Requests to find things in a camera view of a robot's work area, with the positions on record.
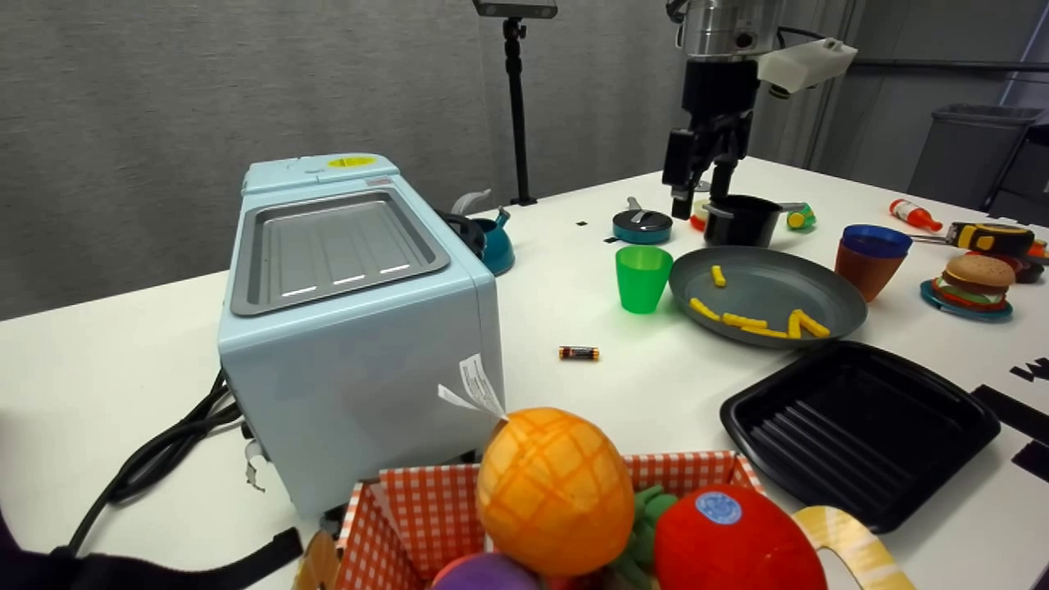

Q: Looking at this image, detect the black bag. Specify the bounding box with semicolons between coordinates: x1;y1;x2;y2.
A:
0;510;305;590

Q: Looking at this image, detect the black camera tripod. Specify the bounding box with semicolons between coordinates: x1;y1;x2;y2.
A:
473;0;560;207

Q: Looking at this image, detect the orange cup with blue rim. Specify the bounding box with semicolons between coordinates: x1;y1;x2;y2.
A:
833;224;916;304

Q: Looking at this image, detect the green plastic cup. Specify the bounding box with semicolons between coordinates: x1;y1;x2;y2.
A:
613;241;674;318

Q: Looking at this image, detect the toy hamburger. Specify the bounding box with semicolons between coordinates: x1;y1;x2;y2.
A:
931;250;1020;314

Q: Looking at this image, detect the black tape strip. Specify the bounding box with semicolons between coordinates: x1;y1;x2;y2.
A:
1010;436;1049;486
969;379;1049;447

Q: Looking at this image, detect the beige tape roll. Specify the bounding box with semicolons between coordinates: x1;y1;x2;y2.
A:
791;501;919;590

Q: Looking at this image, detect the black power cable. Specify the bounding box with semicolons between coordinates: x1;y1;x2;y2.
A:
62;368;247;555

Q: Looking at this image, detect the orange plush fruit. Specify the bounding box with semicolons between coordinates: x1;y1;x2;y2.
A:
473;403;640;581

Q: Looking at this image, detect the green yellow toy corn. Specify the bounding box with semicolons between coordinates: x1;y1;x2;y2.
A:
785;201;819;237

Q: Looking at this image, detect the black toy pot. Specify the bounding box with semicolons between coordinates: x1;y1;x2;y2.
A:
701;192;787;250

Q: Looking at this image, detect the teal toy kettle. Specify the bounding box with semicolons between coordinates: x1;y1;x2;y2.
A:
444;207;519;279

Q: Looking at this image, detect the grey green round plate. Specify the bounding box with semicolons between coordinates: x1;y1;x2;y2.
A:
667;241;872;350

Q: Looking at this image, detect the dark red round toy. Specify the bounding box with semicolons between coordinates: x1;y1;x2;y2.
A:
1020;240;1049;286

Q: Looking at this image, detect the small toy frying pan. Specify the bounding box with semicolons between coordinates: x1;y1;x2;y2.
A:
604;192;674;250

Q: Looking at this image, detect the red plush fruit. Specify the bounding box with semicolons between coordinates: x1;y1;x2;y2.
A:
654;481;828;590

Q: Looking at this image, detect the small teal toy plate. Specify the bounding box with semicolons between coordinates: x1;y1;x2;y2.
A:
919;274;1017;324

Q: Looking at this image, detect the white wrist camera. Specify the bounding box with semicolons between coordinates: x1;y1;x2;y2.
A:
755;36;863;99

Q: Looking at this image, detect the light blue toaster oven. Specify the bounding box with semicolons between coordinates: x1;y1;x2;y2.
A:
214;146;509;524

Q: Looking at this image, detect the purple plush fruit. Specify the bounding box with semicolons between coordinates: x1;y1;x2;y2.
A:
425;548;544;590

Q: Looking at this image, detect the orange white toy bottle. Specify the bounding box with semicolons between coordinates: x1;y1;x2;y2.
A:
884;192;945;237

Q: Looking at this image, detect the green plush leaf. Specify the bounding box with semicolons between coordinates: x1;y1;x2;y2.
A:
611;481;682;590

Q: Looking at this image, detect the grey bin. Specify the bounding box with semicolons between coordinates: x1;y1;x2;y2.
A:
908;100;1047;211

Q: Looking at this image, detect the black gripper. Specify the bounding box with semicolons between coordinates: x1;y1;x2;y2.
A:
663;55;760;224

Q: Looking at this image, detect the black ribbed grill tray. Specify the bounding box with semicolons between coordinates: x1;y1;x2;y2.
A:
717;337;1003;533

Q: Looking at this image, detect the red checkered box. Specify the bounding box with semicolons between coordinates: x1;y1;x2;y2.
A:
330;447;766;590

